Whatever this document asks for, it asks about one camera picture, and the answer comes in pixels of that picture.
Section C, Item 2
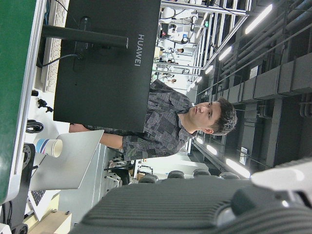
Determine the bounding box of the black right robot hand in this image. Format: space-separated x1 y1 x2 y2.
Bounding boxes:
70 157 312 234

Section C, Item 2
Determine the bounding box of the man in patterned shirt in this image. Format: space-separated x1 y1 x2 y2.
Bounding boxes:
69 79 238 161

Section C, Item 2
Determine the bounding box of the silver laptop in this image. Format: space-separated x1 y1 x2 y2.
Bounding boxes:
26 129 105 221

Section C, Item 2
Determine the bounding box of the striped paper cup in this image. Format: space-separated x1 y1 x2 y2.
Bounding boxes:
36 138 63 158

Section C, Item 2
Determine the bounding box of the black Huawei monitor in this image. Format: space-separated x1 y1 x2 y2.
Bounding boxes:
53 0 162 134

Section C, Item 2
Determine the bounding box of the black round flange plate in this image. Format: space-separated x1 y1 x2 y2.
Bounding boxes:
21 143 37 191

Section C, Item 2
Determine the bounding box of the white keyboard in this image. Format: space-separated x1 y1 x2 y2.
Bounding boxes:
40 0 71 93

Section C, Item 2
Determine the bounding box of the green conveyor belt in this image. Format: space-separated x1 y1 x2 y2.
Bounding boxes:
0 0 47 205

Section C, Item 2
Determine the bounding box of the black coiled cable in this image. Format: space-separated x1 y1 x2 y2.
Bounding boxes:
25 119 44 134

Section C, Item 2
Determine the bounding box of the black monitor cable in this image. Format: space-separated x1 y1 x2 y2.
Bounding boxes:
36 53 81 69

